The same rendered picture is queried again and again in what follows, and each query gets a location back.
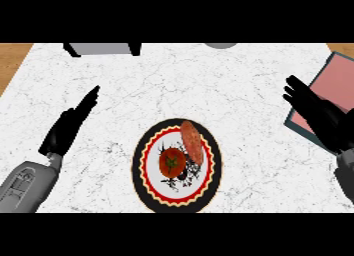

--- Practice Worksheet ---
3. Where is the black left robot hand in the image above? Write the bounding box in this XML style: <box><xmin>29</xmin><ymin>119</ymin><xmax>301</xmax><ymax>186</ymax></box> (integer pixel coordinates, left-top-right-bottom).
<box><xmin>37</xmin><ymin>85</ymin><xmax>102</xmax><ymax>157</ymax></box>

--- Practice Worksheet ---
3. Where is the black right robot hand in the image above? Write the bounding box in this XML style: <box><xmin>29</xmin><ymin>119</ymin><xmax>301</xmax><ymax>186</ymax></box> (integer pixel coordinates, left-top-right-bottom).
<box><xmin>282</xmin><ymin>74</ymin><xmax>354</xmax><ymax>156</ymax></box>

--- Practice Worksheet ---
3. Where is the pink box with teal rim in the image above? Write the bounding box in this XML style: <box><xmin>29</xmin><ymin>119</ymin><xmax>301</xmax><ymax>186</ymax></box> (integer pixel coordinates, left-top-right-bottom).
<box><xmin>283</xmin><ymin>51</ymin><xmax>354</xmax><ymax>145</ymax></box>

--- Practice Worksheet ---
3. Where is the red tomato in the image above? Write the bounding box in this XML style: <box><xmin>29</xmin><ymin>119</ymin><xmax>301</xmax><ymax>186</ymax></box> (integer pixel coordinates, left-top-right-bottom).
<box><xmin>158</xmin><ymin>147</ymin><xmax>189</xmax><ymax>179</ymax></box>

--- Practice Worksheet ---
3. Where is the black rimmed patterned plate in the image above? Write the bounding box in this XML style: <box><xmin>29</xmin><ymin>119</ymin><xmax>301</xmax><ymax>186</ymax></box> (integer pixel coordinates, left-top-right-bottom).
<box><xmin>130</xmin><ymin>117</ymin><xmax>224</xmax><ymax>214</ymax></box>

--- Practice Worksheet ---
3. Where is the grey appliance with black legs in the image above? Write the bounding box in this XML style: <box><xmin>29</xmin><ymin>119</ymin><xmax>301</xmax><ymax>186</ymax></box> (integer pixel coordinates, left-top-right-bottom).
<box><xmin>62</xmin><ymin>43</ymin><xmax>143</xmax><ymax>58</ymax></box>

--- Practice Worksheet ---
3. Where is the orange-brown sweet potato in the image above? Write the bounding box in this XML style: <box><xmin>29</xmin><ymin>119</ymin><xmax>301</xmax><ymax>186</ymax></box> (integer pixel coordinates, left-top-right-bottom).
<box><xmin>179</xmin><ymin>120</ymin><xmax>207</xmax><ymax>167</ymax></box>

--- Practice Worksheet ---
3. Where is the grey round object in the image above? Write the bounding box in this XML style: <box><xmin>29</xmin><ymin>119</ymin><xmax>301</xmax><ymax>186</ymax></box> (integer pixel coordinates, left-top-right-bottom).
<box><xmin>204</xmin><ymin>43</ymin><xmax>239</xmax><ymax>50</ymax></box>

